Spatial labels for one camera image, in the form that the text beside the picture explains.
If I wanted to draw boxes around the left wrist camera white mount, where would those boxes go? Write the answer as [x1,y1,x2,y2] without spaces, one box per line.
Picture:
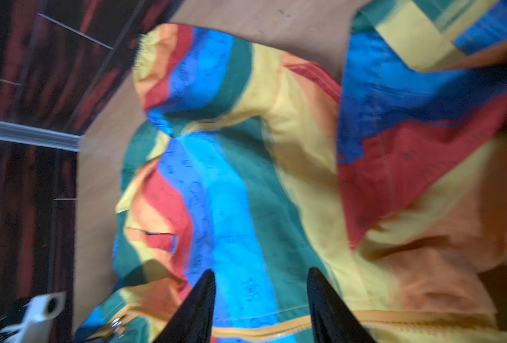
[0,292,67,343]

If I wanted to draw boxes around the aluminium frame post left corner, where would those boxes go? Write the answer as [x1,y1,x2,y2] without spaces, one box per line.
[0,121,81,152]

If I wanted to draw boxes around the rainbow striped zip jacket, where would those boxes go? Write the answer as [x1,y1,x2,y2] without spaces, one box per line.
[74,1,507,342]

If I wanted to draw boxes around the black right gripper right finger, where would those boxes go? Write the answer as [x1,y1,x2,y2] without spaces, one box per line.
[307,267,376,343]

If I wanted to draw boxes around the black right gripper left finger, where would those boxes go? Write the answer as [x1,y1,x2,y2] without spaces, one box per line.
[153,270,216,343]

